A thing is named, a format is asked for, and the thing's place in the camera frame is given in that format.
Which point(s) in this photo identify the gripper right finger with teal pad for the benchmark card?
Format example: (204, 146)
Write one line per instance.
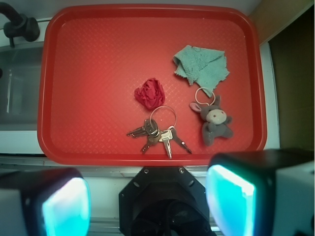
(263, 193)

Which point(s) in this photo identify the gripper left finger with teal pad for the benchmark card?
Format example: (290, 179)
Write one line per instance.
(54, 202)

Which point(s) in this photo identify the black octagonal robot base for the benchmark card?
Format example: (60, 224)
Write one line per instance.
(164, 201)

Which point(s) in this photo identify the bunch of metal keys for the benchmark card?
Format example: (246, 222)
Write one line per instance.
(155, 135)

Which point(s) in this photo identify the teal cloth rag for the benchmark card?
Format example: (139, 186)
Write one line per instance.
(206, 67)

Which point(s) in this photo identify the stainless steel sink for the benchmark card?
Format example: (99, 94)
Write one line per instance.
(20, 70)

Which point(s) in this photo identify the crumpled red cloth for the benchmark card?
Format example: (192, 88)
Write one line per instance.
(151, 94)

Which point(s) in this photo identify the red plastic tray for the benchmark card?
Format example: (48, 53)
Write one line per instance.
(94, 57)

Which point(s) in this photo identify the black faucet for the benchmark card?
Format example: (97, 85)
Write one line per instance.
(19, 25)

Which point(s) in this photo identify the gray plush donkey keychain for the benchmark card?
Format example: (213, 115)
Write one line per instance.
(215, 119)

